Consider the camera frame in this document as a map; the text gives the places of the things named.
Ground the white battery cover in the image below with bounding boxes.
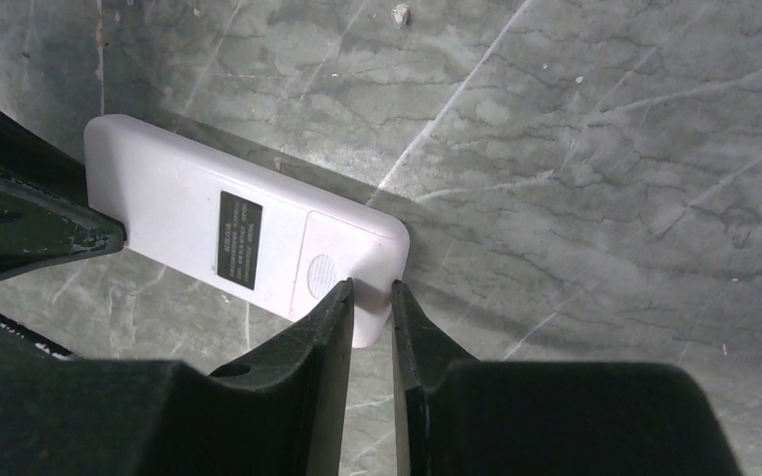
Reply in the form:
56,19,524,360
288,210,410,348

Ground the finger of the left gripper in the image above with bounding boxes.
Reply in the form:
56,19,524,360
0,111,126,282

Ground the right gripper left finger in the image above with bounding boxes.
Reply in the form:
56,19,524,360
0,280,354,475

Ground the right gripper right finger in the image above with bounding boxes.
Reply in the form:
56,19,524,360
392,281,740,475

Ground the white remote control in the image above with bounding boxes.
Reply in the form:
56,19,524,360
84,114,389,321

